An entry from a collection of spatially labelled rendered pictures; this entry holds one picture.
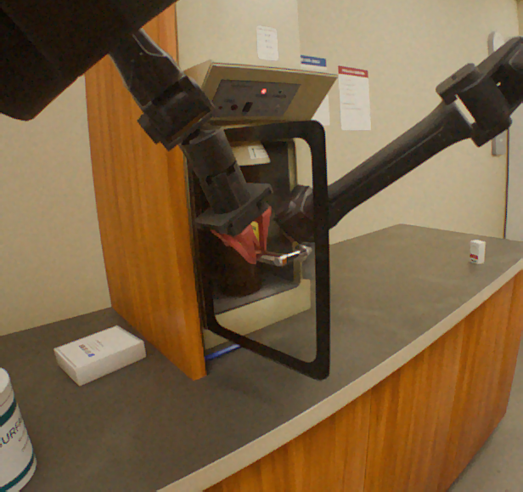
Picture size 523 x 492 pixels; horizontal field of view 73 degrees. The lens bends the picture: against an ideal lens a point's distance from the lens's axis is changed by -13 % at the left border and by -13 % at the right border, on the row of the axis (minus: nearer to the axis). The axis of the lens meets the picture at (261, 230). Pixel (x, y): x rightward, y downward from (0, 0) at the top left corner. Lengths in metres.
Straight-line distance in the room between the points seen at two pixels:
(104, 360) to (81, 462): 0.25
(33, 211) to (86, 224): 0.15
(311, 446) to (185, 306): 0.35
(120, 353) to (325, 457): 0.46
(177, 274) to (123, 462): 0.32
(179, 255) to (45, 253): 0.55
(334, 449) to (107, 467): 0.45
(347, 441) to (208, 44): 0.85
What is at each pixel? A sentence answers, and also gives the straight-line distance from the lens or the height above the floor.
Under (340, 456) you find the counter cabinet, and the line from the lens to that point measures 0.90.
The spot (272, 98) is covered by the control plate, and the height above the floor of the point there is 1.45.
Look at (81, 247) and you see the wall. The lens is 1.17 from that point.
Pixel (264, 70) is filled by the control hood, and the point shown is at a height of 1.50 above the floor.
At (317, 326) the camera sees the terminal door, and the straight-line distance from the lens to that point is 0.62.
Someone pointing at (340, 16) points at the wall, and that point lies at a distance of 1.84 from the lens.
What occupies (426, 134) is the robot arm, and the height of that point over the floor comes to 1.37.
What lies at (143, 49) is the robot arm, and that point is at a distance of 0.46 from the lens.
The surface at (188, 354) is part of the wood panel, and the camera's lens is 0.76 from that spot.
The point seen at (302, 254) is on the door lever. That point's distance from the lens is 0.59.
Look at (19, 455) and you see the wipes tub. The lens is 0.63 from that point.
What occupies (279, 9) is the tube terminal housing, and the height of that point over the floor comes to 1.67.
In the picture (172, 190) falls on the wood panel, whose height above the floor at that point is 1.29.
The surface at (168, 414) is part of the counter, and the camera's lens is 0.71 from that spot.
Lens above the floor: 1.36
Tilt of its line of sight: 12 degrees down
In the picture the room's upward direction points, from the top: 3 degrees counter-clockwise
